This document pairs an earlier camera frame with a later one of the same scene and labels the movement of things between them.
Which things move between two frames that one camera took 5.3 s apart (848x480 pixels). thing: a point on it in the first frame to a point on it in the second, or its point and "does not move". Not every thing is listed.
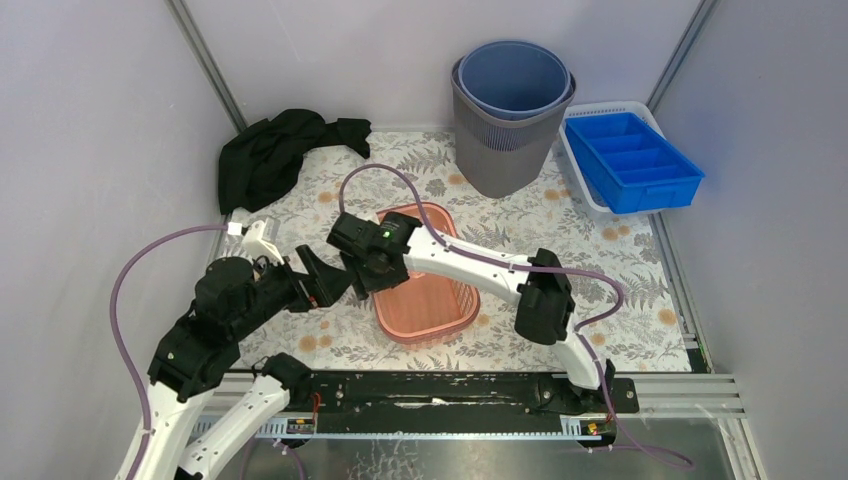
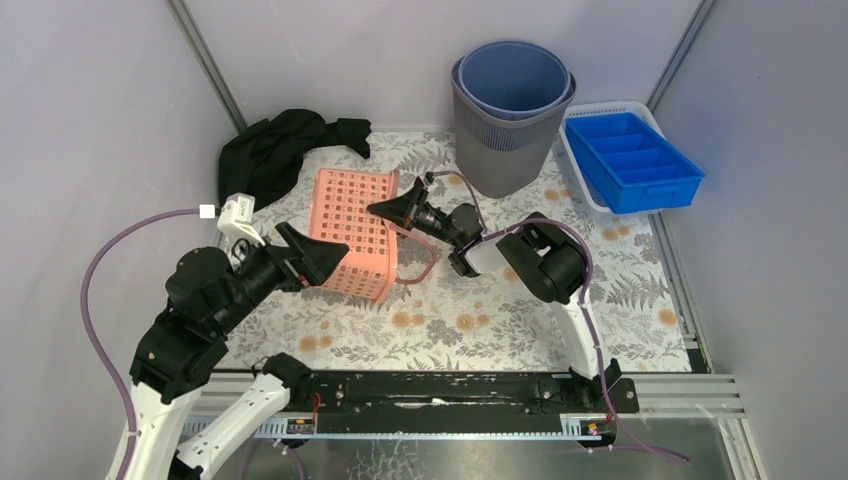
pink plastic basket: (432, 305) to (338, 216)
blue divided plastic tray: (631, 164) does not move
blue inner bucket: (514, 79) does not move
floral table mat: (625, 308) does not move
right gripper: (365, 284) to (406, 209)
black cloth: (263, 162) does not move
